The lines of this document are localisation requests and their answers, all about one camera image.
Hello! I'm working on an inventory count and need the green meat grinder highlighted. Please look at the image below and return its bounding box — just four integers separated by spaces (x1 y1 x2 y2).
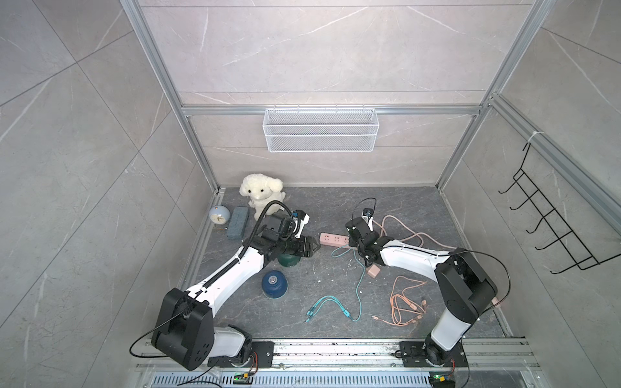
278 254 301 268

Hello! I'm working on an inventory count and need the pink power strip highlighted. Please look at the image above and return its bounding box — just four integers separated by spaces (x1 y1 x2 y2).
320 233 349 248

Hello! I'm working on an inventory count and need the teal charging cable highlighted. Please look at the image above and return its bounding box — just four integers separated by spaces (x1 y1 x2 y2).
304 246 365 323

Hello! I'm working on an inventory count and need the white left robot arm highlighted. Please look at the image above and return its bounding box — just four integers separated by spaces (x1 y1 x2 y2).
147 200 320 371

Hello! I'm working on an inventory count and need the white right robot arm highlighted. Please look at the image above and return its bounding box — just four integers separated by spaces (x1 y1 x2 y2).
345 217 498 366

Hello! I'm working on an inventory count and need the blue meat grinder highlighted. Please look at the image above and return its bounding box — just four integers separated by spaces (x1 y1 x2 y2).
261 270 288 299

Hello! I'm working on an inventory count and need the pink charger plug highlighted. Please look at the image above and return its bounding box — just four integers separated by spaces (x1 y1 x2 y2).
365 264 381 279

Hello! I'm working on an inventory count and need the white plush dog toy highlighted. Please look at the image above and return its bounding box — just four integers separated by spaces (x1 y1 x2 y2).
239 174 286 221

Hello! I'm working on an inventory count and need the grey blue sponge block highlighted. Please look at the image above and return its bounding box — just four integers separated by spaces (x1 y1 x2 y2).
226 206 250 240

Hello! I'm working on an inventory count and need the small globe ball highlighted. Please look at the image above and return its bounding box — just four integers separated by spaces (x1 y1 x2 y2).
208 205 231 226

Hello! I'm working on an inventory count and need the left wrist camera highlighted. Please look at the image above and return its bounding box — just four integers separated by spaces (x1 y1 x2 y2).
293 210 310 239

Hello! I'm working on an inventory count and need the orange charging cable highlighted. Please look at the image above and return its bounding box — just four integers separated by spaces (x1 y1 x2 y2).
372 275 429 328

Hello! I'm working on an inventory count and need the white wire mesh basket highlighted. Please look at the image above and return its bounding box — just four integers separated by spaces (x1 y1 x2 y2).
262 108 379 153

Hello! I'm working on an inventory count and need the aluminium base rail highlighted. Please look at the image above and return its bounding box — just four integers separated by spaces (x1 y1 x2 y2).
129 338 548 387

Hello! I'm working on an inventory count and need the black wire hook rack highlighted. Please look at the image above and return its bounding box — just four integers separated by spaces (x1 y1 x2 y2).
498 142 620 275

